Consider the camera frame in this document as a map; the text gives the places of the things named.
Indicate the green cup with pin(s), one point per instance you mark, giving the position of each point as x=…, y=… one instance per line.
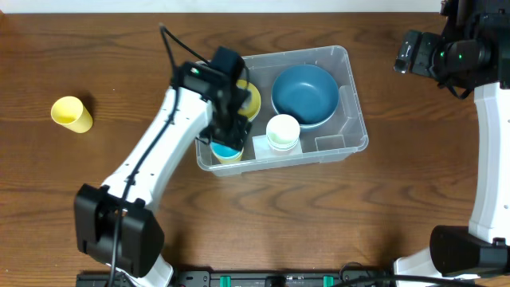
x=283, y=146

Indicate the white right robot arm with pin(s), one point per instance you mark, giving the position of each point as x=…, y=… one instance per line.
x=458, y=254

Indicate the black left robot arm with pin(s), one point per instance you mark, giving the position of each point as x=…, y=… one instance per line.
x=115, y=222

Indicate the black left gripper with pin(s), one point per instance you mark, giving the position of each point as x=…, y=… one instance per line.
x=237, y=137

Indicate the light blue cup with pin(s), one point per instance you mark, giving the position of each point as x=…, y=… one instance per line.
x=224, y=152

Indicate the clear plastic storage bin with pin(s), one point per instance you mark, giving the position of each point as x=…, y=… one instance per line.
x=342, y=135

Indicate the cream cup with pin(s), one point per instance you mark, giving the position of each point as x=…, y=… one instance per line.
x=283, y=128

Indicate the yellow bowl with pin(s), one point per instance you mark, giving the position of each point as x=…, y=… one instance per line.
x=252, y=104

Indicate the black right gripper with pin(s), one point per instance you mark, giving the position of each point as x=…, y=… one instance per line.
x=437, y=46

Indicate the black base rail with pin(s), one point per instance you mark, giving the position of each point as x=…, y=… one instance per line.
x=209, y=278

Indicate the blue bowl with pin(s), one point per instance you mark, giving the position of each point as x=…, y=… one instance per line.
x=310, y=127
x=306, y=92

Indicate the yellow cup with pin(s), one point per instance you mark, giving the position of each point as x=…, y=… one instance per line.
x=227, y=160
x=70, y=112

